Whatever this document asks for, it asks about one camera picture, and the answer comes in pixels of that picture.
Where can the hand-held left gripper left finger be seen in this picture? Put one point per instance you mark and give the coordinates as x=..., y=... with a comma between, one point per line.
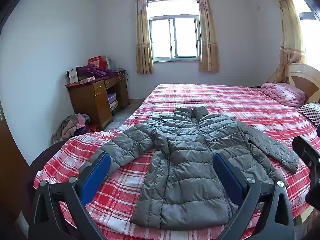
x=96, y=177

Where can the purple puffer jacket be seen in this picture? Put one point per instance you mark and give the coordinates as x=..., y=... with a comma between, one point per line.
x=92, y=71

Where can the sliding glass window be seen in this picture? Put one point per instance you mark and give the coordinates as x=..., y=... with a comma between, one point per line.
x=175, y=37

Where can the dark wooden footboard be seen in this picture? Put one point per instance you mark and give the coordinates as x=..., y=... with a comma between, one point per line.
x=47, y=155

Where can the brown wooden desk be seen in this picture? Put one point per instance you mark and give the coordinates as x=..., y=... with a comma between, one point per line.
x=92, y=105

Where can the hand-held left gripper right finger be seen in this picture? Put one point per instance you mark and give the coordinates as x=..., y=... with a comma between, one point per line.
x=227, y=177

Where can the red cardboard box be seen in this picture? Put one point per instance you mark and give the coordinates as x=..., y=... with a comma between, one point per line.
x=96, y=60

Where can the long beige tied curtain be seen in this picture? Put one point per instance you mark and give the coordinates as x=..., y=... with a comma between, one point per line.
x=290, y=42

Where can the clear plastic bottle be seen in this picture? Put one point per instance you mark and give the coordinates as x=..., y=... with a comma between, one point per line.
x=109, y=63

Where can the beige patterned curtain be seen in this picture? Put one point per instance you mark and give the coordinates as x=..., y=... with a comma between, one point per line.
x=207, y=42
x=143, y=42

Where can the folded pink quilt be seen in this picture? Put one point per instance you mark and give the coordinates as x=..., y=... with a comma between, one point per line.
x=282, y=92

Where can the grey puffer jacket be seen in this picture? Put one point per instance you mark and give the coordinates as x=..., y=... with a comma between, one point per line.
x=185, y=167

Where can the large bright window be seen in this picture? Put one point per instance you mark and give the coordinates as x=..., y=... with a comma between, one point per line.
x=310, y=42

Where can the white upright box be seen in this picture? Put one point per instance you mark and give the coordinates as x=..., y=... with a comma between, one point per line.
x=73, y=76

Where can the pile of mixed clothes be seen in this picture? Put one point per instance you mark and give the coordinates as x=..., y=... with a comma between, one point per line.
x=72, y=126

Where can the flat red box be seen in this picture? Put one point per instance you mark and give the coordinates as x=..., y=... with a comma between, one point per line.
x=82, y=81

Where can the brown wooden door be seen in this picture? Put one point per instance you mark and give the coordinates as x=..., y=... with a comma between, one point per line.
x=10, y=167

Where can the striped pillow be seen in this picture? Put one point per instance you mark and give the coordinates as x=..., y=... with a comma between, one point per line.
x=311, y=112

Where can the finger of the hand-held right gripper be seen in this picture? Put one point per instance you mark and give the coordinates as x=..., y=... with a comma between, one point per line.
x=312, y=155

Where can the light wooden headboard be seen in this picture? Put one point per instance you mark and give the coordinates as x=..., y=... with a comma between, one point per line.
x=305, y=80

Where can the bed with red plaid sheet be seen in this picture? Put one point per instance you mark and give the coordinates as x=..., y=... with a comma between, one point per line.
x=225, y=100

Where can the stack of colourful boxes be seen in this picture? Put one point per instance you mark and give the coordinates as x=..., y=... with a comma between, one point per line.
x=112, y=101

